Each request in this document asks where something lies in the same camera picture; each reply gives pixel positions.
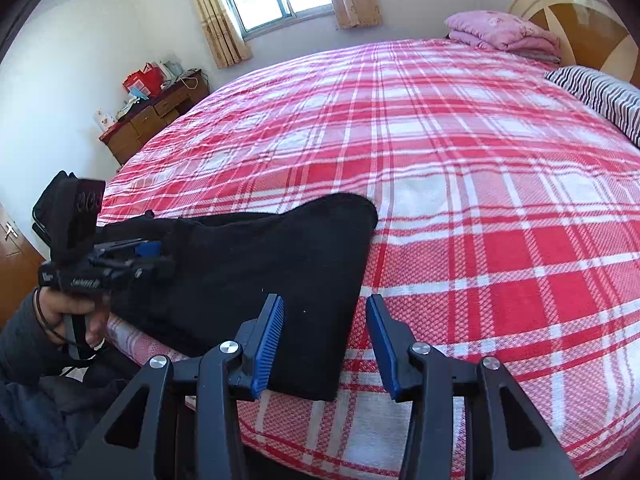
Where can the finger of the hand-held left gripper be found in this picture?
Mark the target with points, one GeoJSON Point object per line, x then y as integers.
{"type": "Point", "coordinates": [155, 267]}
{"type": "Point", "coordinates": [150, 249]}

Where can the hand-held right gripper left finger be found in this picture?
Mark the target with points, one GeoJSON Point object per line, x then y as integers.
{"type": "Point", "coordinates": [267, 345]}

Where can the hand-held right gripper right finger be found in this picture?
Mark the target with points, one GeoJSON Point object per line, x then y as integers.
{"type": "Point", "coordinates": [382, 355]}

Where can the black pants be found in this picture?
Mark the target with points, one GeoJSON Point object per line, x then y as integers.
{"type": "Point", "coordinates": [260, 270]}

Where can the person's left forearm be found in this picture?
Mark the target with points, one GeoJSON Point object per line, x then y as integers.
{"type": "Point", "coordinates": [22, 345]}

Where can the person's left hand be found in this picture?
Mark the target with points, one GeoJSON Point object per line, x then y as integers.
{"type": "Point", "coordinates": [52, 307]}

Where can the black chair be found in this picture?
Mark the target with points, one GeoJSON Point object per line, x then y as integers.
{"type": "Point", "coordinates": [45, 205]}

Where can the small white printed bag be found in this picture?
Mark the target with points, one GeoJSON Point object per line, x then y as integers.
{"type": "Point", "coordinates": [103, 119]}

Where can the brown wooden desk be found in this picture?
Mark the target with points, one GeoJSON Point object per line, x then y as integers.
{"type": "Point", "coordinates": [145, 120]}

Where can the red gift bag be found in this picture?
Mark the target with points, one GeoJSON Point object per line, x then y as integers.
{"type": "Point", "coordinates": [145, 81]}

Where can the red plaid bed sheet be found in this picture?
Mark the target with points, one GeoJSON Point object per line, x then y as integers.
{"type": "Point", "coordinates": [450, 185]}

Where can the person's dark clothing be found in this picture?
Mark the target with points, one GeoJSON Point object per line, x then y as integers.
{"type": "Point", "coordinates": [45, 425]}

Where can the striped pillow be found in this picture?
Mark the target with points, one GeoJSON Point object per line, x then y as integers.
{"type": "Point", "coordinates": [605, 95]}

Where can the pink folded blanket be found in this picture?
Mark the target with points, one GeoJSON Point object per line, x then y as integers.
{"type": "Point", "coordinates": [500, 32]}

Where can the wooden bed headboard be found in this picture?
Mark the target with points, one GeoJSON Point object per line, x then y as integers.
{"type": "Point", "coordinates": [590, 25]}

